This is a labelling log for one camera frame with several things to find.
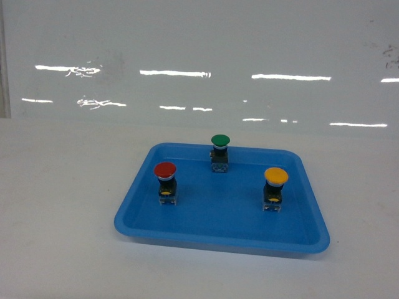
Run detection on blue plastic tray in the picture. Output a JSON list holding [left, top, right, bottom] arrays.
[[114, 143, 330, 256]]

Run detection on red mushroom push button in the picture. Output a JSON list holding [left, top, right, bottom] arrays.
[[153, 161, 178, 205]]

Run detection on green mushroom push button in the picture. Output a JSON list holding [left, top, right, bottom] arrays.
[[209, 134, 230, 173]]

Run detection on yellow mushroom push button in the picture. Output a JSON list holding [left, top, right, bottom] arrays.
[[262, 167, 289, 212]]

